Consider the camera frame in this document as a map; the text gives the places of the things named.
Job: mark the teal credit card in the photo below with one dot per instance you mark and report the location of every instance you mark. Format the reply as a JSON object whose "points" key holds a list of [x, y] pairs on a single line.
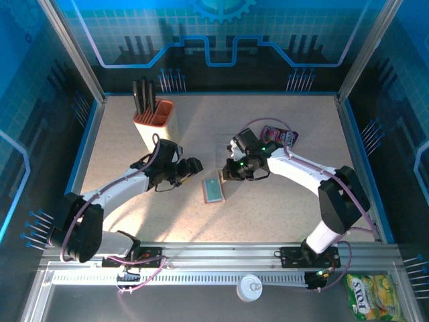
{"points": [[213, 189]]}

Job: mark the brown leather card holder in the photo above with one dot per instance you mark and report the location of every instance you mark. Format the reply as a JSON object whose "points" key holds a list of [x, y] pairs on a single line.
{"points": [[205, 191]]}

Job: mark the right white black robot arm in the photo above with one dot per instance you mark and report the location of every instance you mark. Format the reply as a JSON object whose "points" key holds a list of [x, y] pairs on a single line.
{"points": [[301, 167]]}

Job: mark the purple candy bag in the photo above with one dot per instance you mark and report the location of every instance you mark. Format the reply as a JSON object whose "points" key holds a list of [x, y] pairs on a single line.
{"points": [[273, 134]]}

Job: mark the beige orange knife block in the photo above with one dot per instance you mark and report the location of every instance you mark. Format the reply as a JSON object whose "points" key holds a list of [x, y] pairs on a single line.
{"points": [[161, 131]]}

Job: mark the white round lid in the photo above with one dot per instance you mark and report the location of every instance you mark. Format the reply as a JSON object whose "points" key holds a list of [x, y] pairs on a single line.
{"points": [[249, 288]]}

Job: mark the yellow candy bag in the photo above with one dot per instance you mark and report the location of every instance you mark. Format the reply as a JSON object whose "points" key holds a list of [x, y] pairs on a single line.
{"points": [[372, 298]]}

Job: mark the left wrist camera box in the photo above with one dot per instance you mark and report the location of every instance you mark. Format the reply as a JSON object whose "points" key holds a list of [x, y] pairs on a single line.
{"points": [[166, 150]]}

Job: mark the aluminium frame rail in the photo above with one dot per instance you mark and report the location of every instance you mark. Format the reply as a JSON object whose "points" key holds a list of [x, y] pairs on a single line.
{"points": [[218, 253]]}

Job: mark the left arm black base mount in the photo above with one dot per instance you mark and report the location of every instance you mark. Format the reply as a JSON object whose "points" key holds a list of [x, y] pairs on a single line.
{"points": [[151, 258]]}

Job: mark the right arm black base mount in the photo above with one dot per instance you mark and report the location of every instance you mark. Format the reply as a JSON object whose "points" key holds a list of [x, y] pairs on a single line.
{"points": [[291, 257]]}

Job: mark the aluminium frame post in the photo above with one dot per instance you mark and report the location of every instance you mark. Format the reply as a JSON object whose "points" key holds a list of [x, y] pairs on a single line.
{"points": [[73, 53], [365, 53]]}

